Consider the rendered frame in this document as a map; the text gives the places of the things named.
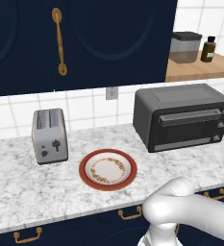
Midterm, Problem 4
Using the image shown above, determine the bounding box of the brown bottle with black cap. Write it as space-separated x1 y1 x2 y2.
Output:
199 35 217 63

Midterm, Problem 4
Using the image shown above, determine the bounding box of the white wall socket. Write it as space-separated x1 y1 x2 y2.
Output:
105 86 119 101

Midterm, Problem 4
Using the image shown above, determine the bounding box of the wooden wall shelf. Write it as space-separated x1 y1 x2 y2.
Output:
164 50 224 83

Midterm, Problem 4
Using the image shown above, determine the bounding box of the brass drawer handle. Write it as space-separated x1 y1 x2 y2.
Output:
203 187 224 202
117 205 143 221
12 226 43 245

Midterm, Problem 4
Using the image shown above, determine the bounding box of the navy wall cupboard door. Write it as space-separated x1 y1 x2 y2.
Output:
48 0 179 93
0 0 50 98

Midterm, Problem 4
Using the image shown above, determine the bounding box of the silver two-slot toaster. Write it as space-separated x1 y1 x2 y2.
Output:
31 108 70 166

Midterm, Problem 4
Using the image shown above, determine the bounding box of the red rimmed floral plate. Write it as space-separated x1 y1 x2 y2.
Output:
78 148 138 192

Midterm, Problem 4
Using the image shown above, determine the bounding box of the brass cupboard door handle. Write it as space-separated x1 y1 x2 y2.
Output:
51 7 68 77

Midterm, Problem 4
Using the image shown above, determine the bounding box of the clear jar with black lid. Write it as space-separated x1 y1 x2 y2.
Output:
168 31 204 64

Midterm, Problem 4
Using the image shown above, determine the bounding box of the toaster oven glass door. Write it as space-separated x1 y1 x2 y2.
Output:
153 108 224 153

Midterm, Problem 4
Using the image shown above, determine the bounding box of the grey toaster oven door handle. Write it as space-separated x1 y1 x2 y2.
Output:
158 110 223 127

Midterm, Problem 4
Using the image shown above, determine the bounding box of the dark grey toaster oven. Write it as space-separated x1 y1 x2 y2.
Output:
132 83 224 154

